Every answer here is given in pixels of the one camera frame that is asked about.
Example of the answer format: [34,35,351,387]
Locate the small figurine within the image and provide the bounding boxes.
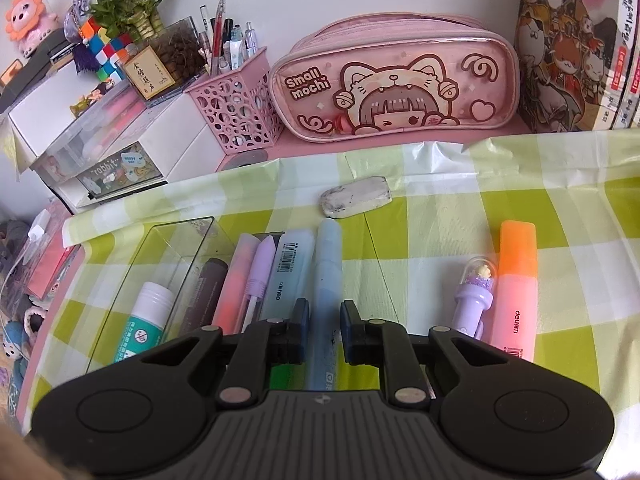
[70,82,113,116]

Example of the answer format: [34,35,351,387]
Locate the clear plastic organizer box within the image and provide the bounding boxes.
[90,216,238,366]

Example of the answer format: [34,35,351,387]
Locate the white drawer organizer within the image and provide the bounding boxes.
[52,92,236,213]

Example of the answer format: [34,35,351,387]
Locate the orange pink highlighter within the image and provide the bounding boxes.
[487,220,538,363]

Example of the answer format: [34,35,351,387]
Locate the green checkered tablecloth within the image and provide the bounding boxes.
[20,127,640,461]

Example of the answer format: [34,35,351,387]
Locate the colourful puzzle cube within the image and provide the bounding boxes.
[80,17,138,81]

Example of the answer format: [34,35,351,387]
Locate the white pink plush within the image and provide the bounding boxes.
[22,307,48,342]

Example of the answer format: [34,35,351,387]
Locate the clear bag yellow stickers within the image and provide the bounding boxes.
[0,110,26,181]

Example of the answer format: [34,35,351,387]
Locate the grey round disc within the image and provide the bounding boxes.
[220,147,271,171]

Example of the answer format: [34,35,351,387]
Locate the purple tassel charm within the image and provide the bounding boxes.
[62,0,103,73]

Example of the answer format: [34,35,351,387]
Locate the purple pen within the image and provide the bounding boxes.
[240,235,278,328]

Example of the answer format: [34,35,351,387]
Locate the pink cartoon pencil case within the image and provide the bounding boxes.
[270,15,523,145]

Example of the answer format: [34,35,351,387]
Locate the pink red booklet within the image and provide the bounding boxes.
[27,244,81,302]

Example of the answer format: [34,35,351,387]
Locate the light blue marker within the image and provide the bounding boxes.
[306,217,345,391]

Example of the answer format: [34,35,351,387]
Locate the dark grey flat box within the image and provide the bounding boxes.
[0,27,76,113]

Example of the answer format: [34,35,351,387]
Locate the purple domed toy stamp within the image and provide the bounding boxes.
[452,256,498,338]

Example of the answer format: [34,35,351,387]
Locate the wooden sign card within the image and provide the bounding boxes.
[121,45,176,101]

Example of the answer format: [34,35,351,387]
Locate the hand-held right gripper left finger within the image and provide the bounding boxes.
[135,299,311,407]

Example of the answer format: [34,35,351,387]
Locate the white eraser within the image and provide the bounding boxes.
[317,175,393,220]

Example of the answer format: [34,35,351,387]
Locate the white storage box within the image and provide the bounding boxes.
[7,67,132,156]

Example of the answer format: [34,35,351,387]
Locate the pink orange lion toy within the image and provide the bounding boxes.
[5,0,63,56]

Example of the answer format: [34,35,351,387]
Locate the black stand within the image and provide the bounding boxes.
[0,220,31,261]

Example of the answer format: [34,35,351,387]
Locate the clear sticker drawer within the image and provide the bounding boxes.
[75,140,166,201]

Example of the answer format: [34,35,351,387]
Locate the illustrated cartoon book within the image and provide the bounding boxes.
[620,30,640,128]
[517,0,632,133]

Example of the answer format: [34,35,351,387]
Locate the pink perforated pen holder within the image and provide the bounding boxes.
[185,46,283,156]

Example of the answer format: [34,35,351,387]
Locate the white green glue stick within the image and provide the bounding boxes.
[114,281,176,365]

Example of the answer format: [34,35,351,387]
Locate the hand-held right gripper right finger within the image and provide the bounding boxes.
[340,300,506,407]

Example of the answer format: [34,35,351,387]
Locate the white charger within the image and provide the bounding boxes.
[27,209,55,242]

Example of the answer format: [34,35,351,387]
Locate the green bamboo plant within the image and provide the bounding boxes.
[87,0,181,41]

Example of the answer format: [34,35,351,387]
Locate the dark brown marker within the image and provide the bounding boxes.
[180,257,230,333]

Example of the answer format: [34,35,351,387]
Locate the bunch of pens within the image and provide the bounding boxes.
[197,0,261,78]

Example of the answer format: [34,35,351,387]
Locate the clear box with pink items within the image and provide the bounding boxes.
[30,95,151,183]

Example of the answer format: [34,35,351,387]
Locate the clear square plant vase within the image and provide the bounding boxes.
[145,19,211,106]

